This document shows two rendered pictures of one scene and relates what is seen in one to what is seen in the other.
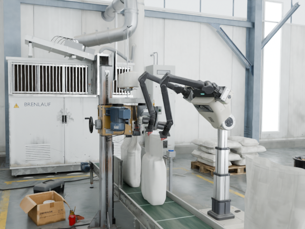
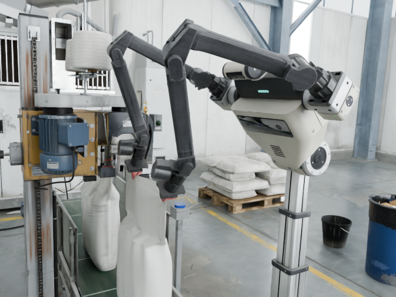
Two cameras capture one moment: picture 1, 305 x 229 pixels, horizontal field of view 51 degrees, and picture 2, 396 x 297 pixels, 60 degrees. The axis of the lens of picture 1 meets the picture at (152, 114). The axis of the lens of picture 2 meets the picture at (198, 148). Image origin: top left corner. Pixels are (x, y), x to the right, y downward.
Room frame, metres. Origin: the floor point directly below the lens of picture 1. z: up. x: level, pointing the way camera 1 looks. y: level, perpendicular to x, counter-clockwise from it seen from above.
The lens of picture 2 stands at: (1.74, -0.01, 1.43)
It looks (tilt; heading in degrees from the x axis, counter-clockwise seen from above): 8 degrees down; 351
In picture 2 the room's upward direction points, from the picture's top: 2 degrees clockwise
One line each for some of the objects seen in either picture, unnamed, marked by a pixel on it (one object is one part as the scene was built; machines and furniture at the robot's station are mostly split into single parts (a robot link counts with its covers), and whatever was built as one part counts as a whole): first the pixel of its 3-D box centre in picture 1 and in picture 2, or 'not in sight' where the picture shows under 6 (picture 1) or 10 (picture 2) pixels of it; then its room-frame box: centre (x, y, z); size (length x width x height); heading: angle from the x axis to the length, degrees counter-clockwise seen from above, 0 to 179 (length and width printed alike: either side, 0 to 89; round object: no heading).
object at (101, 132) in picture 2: (131, 112); (97, 126); (3.57, 0.23, 1.26); 0.22 x 0.05 x 0.16; 22
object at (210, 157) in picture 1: (221, 156); (242, 183); (6.07, -1.31, 0.32); 0.66 x 0.43 x 0.15; 114
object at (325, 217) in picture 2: not in sight; (335, 231); (4.84, -1.95, 0.13); 0.30 x 0.30 x 0.26
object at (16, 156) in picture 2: (97, 124); (15, 153); (3.42, 0.58, 1.14); 0.11 x 0.06 x 0.11; 22
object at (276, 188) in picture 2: (247, 160); (275, 187); (6.31, -1.87, 0.20); 0.67 x 0.43 x 0.15; 112
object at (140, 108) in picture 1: (142, 116); (122, 133); (3.67, 0.11, 1.21); 0.30 x 0.25 x 0.30; 22
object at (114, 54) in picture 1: (113, 66); (79, 40); (5.52, 0.66, 1.95); 0.30 x 0.01 x 0.48; 22
